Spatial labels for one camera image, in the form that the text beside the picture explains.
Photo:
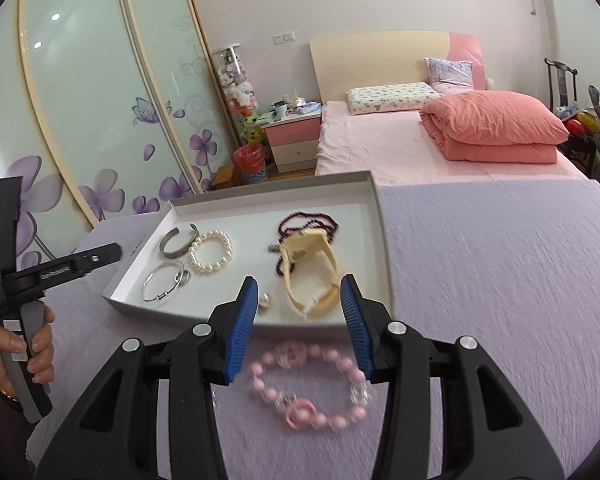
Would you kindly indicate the yellow green plush toy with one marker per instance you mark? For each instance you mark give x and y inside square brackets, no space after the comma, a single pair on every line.
[252,130]

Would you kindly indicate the person's left forearm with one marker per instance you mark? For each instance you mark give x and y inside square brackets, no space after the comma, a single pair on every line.
[0,435]

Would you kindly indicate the thin silver bangle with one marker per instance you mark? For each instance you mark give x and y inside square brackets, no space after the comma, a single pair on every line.
[158,298]

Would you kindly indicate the dark wooden chair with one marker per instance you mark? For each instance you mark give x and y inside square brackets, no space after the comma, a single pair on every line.
[560,80]

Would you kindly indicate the bed with pink headboard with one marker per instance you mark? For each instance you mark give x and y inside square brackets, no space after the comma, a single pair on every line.
[380,60]

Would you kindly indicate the small wooden stool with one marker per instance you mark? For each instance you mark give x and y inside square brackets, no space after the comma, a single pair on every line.
[225,177]

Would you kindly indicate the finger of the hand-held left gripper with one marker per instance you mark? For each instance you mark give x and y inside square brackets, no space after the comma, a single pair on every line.
[80,265]
[7,225]

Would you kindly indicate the white wall switch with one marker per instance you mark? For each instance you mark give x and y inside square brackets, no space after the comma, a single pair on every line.
[284,37]

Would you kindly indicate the yellow wristwatch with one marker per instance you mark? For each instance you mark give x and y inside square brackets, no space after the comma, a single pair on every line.
[305,250]

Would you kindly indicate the colourful toys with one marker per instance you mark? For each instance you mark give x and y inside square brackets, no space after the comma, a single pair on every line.
[580,120]

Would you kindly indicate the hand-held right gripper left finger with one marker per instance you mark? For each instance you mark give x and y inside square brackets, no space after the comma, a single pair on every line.
[240,330]

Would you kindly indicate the pearl earring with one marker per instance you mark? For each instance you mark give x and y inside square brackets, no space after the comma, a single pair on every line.
[266,302]

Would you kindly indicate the patterned white pillow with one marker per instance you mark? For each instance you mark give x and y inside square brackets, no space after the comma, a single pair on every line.
[390,97]

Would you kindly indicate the clear plush toy display tube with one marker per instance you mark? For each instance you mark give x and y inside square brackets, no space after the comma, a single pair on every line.
[235,85]

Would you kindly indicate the folded pink duvet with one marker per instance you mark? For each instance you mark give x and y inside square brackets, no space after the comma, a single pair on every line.
[490,120]

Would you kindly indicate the tissue box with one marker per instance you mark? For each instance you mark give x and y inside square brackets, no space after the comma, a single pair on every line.
[297,101]

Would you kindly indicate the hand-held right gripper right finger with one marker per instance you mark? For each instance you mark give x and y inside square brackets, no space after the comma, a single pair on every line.
[360,335]

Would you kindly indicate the person's left hand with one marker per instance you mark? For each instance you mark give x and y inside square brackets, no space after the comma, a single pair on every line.
[42,345]

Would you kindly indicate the grey shallow tray box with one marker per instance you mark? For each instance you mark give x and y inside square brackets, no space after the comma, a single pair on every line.
[330,210]

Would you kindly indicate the small floral cushion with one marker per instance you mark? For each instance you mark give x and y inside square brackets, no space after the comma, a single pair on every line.
[450,72]

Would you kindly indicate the red trash bin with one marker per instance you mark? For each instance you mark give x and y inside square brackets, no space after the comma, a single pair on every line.
[250,160]

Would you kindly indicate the purple tablecloth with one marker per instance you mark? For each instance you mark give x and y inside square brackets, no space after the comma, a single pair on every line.
[480,260]

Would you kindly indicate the flower printed wardrobe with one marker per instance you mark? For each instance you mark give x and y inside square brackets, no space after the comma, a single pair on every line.
[105,85]

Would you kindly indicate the pink white nightstand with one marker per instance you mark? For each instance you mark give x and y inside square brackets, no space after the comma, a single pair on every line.
[290,135]

